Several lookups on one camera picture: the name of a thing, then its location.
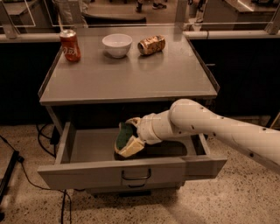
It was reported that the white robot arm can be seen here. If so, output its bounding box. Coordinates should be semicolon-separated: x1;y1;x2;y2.
115;99;280;173

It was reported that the white bowl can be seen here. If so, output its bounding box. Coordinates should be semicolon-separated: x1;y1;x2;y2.
102;33;132;58

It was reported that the green and yellow sponge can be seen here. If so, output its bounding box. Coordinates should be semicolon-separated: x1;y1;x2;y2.
115;122;133;158

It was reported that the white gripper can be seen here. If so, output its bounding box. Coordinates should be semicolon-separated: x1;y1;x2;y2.
126;112;174;158

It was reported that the grey metal cabinet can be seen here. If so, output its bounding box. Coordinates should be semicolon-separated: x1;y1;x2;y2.
37;24;221;198

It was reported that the red soda can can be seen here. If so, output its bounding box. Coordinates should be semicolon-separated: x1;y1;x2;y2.
59;29;81;62

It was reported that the open grey top drawer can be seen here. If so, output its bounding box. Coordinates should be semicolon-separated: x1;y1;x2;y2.
38;122;227;193

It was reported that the metal drawer handle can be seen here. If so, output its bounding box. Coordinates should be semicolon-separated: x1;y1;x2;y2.
121;168;151;181

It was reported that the black stand on floor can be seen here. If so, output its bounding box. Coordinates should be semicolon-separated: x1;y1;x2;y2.
0;150;20;205

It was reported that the lower drawer handle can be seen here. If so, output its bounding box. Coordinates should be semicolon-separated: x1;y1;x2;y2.
128;184;145;188

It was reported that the gold crushed soda can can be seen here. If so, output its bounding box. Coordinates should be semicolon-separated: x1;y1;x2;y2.
137;35;165;56

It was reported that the black floor cable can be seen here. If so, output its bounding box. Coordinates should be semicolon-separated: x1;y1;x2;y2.
0;122;73;224

